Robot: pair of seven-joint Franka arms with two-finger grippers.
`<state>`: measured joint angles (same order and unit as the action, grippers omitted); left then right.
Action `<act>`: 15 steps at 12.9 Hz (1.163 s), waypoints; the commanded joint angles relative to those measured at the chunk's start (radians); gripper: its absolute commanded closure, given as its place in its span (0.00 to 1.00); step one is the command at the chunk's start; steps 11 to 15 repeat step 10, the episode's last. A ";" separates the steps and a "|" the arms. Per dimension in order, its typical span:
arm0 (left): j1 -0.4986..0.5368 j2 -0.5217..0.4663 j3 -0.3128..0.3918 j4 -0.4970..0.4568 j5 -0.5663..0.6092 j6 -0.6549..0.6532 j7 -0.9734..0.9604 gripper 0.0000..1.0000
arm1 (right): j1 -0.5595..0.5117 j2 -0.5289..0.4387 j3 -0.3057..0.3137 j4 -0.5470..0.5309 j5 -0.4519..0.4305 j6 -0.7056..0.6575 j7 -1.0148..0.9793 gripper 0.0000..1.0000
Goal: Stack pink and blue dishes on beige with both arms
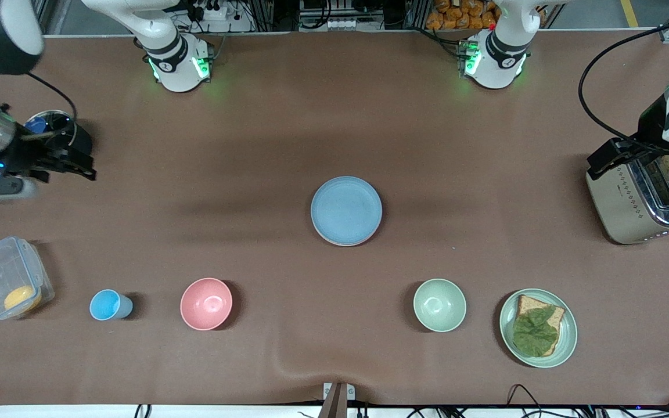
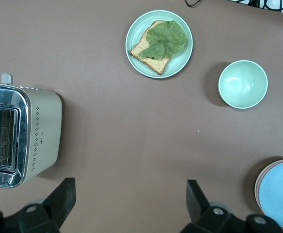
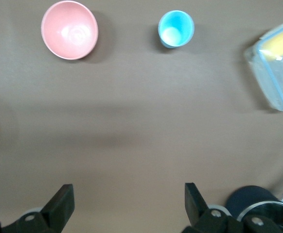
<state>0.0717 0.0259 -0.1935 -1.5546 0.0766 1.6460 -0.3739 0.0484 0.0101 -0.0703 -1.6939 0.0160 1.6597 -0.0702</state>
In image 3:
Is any yellow round food piece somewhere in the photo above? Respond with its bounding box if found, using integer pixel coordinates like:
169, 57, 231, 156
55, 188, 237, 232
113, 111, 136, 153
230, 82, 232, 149
263, 31, 283, 61

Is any brown table mat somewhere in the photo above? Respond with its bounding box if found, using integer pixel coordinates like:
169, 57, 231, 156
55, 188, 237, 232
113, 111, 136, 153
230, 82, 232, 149
0, 0, 283, 233

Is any black saucepan with blue handle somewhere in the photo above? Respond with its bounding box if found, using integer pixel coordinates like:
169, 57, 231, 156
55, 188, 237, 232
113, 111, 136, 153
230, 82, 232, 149
225, 185, 283, 233

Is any clear plastic food container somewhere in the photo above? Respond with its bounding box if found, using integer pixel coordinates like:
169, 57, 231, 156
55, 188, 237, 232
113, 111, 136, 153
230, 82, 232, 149
243, 18, 283, 115

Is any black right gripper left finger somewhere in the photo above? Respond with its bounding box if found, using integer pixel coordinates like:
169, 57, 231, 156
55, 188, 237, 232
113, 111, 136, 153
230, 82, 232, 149
1, 183, 75, 233

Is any pink bowl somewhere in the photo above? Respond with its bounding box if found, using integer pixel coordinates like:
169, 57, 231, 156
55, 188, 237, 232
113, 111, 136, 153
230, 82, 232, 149
40, 0, 99, 61

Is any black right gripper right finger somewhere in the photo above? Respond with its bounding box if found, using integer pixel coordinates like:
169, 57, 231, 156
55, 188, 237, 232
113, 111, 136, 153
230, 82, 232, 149
181, 182, 245, 233

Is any blue cup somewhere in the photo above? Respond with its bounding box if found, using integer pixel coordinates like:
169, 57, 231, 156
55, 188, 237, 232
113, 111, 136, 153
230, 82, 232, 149
158, 10, 195, 49

